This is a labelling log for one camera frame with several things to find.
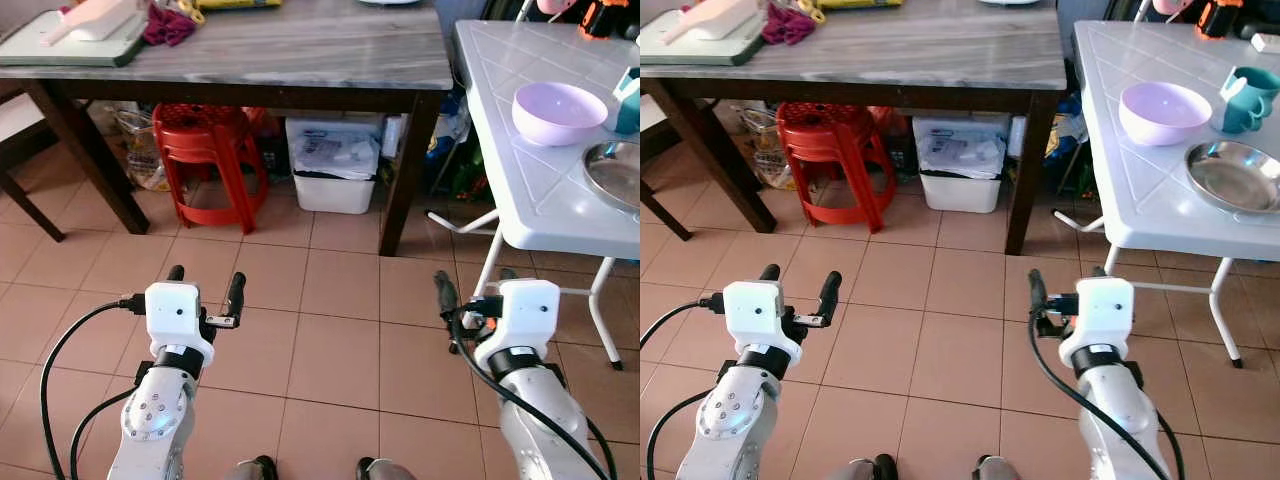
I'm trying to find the dark wooden chair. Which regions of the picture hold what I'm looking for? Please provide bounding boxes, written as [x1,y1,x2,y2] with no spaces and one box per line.
[0,80,69,243]
[640,95,693,243]

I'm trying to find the yellow blue bag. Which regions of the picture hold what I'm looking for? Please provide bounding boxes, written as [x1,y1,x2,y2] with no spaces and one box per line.
[1045,95,1091,196]
[428,90,473,201]

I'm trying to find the long black left arm cable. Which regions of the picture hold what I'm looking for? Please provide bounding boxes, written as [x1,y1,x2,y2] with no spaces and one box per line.
[640,293,725,346]
[38,293,151,480]

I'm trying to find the white green cutting board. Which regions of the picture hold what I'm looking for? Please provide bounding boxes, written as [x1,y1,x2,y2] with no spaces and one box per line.
[640,10,771,69]
[0,10,151,69]

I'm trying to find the white folding table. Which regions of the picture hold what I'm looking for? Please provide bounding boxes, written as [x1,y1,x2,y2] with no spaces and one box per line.
[428,20,641,371]
[1052,20,1280,369]

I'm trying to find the orange black tool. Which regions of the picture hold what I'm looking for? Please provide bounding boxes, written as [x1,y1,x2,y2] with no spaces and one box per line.
[578,0,633,41]
[1195,0,1246,41]

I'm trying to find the teal mug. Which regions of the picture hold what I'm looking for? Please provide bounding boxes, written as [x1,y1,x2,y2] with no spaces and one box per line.
[1218,66,1280,135]
[612,67,641,136]

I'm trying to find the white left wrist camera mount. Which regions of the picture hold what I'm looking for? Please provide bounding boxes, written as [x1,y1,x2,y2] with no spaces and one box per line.
[722,281,804,367]
[145,282,216,369]

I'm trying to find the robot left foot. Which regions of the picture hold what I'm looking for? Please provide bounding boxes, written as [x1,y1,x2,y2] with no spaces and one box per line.
[850,454,898,480]
[222,455,279,480]

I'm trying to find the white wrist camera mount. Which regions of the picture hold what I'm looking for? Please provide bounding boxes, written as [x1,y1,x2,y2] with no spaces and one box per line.
[475,279,561,373]
[722,281,804,367]
[1058,277,1136,371]
[145,282,216,369]

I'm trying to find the red plastic stool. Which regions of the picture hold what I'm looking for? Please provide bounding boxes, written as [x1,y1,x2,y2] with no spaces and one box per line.
[152,103,269,234]
[776,103,891,234]

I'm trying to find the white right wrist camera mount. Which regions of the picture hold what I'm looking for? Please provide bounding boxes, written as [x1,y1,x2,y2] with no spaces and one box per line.
[1058,277,1136,371]
[475,279,561,373]

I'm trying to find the white plastic bin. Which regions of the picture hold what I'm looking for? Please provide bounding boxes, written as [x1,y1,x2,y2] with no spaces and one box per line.
[285,113,386,215]
[912,115,1009,214]

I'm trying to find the round steel plate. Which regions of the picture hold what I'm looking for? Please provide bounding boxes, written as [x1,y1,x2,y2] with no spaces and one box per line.
[1185,140,1280,214]
[582,140,641,214]

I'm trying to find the grey top wooden table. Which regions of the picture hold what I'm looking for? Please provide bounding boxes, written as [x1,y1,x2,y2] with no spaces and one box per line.
[0,0,453,257]
[640,0,1068,256]

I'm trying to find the magenta cloth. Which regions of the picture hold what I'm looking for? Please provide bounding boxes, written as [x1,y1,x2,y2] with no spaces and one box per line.
[762,3,819,48]
[143,3,199,48]

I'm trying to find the clear stuffed plastic bag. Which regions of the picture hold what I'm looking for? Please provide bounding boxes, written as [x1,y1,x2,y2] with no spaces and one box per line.
[108,105,166,191]
[735,105,791,191]

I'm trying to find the short black left arm cable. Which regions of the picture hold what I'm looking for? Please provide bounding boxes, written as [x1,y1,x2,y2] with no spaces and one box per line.
[68,385,141,480]
[646,388,717,480]

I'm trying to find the large lilac bowl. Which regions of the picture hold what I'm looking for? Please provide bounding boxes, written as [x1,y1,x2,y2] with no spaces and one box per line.
[512,81,609,148]
[1118,81,1214,148]

